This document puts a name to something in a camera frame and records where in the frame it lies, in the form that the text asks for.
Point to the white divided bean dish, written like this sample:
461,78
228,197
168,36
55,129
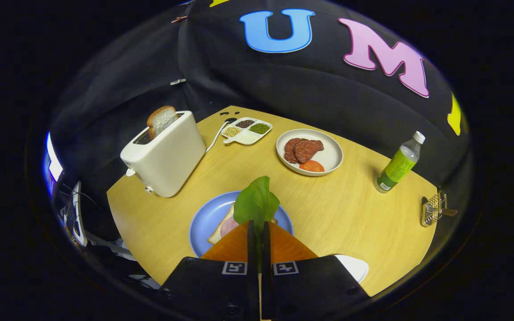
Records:
246,132

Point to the copper cloth clip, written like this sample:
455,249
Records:
179,18

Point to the blue round plate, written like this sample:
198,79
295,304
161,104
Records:
208,216

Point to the lit computer monitor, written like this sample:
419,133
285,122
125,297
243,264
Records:
52,162

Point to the pink ham slice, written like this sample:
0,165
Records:
229,226

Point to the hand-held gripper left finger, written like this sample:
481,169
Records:
251,249

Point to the green label water bottle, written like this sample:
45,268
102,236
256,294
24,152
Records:
400,165

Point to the white metal frame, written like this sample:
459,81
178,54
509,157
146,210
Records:
77,214

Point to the black backdrop cloth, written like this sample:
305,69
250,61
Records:
306,89

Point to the white round plate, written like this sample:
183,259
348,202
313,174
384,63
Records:
330,156

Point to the white sandwich bread slice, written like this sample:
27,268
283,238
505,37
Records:
216,235

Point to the red tomato slice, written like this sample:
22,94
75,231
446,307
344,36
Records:
312,166

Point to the brown meat patty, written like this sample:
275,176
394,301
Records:
289,150
309,149

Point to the small white square plate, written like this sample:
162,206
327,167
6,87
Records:
355,267

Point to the white toaster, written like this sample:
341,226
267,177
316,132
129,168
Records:
167,156

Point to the toasted bread slice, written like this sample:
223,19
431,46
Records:
161,119

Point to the silver cloth clip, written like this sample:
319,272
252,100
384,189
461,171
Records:
177,81

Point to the green lettuce leaf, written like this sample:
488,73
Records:
257,203

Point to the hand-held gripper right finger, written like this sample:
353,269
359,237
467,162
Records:
266,249

